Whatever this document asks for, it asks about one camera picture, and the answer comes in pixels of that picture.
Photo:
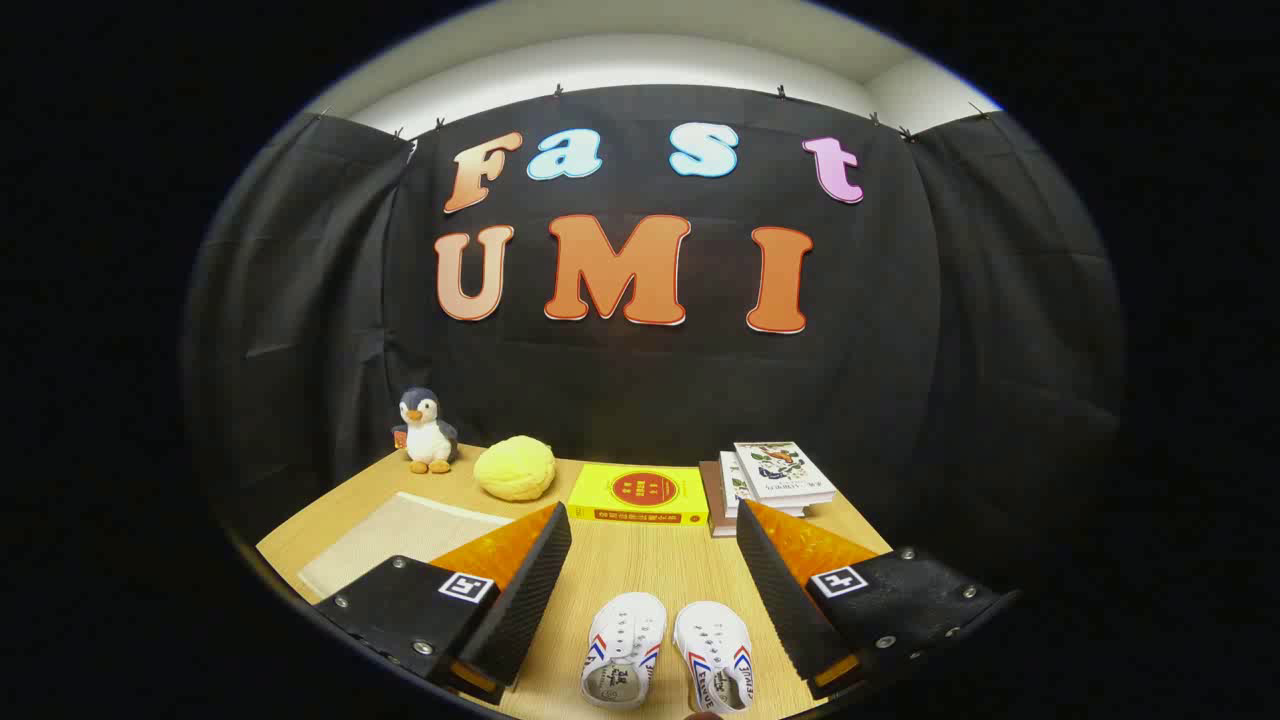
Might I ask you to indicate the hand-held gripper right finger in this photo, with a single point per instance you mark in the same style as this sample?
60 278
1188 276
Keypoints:
785 600

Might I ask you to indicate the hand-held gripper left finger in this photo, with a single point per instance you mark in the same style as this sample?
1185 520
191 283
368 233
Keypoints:
520 600

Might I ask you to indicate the white canvas shoe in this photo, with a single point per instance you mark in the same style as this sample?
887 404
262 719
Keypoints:
714 650
623 645

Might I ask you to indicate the beige fabric storage box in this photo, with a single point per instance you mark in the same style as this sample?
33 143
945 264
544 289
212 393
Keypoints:
400 530

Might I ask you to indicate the white floral cover book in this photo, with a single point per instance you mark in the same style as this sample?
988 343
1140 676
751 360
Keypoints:
784 470

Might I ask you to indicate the yellow bread-shaped plush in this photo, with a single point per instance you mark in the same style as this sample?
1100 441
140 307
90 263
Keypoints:
514 468

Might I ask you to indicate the thick yellow book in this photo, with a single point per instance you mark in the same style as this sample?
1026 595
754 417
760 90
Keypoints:
640 492

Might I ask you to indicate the penguin plush toy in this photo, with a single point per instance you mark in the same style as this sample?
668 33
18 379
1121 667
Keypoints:
428 432

